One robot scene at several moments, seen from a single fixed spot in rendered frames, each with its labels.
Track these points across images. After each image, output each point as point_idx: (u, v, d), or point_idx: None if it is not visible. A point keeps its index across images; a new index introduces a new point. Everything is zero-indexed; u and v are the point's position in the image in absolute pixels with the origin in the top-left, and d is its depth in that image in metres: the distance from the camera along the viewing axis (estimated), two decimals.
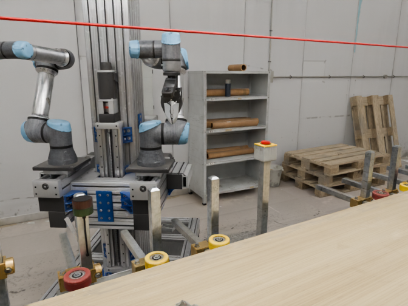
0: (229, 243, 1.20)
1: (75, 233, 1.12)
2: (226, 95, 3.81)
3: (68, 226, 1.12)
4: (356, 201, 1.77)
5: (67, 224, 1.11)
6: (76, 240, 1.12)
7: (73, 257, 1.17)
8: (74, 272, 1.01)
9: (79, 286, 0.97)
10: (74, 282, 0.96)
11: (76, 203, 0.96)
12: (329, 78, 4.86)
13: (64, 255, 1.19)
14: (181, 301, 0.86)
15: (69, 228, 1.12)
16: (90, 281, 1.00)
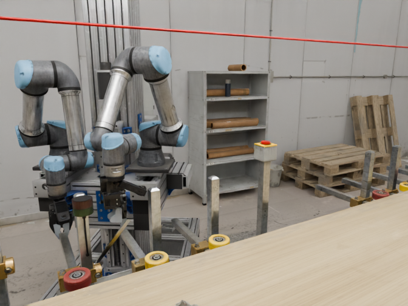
0: (229, 243, 1.20)
1: (119, 234, 1.20)
2: (226, 95, 3.81)
3: (122, 225, 1.21)
4: (356, 201, 1.77)
5: (124, 223, 1.21)
6: (113, 238, 1.19)
7: (73, 257, 1.17)
8: (74, 272, 1.01)
9: (79, 286, 0.97)
10: (74, 282, 0.96)
11: (76, 203, 0.96)
12: (329, 78, 4.86)
13: (64, 255, 1.19)
14: (181, 301, 0.86)
15: (121, 226, 1.21)
16: (90, 281, 1.00)
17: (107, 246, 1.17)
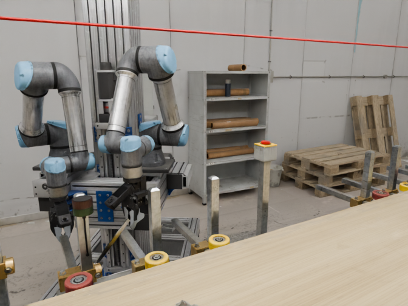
0: (229, 243, 1.20)
1: (118, 234, 1.20)
2: (226, 95, 3.81)
3: (122, 225, 1.21)
4: (356, 201, 1.77)
5: (124, 223, 1.21)
6: (113, 238, 1.19)
7: (74, 261, 1.15)
8: (75, 277, 0.98)
9: None
10: (75, 287, 0.94)
11: (76, 203, 0.96)
12: (329, 78, 4.86)
13: (65, 258, 1.16)
14: (181, 301, 0.86)
15: (121, 226, 1.21)
16: None
17: (107, 246, 1.17)
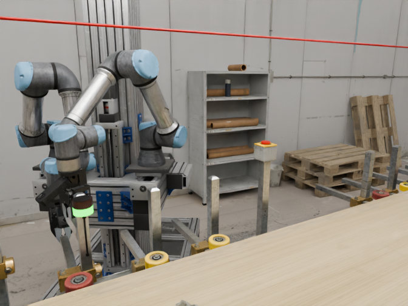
0: (229, 243, 1.20)
1: (76, 233, 1.12)
2: (226, 95, 3.81)
3: (70, 226, 1.11)
4: (356, 201, 1.77)
5: (68, 224, 1.11)
6: (77, 240, 1.12)
7: (74, 261, 1.14)
8: (75, 277, 0.98)
9: None
10: (75, 287, 0.94)
11: (76, 203, 0.96)
12: (329, 78, 4.86)
13: (65, 259, 1.16)
14: (181, 301, 0.86)
15: (70, 227, 1.12)
16: None
17: None
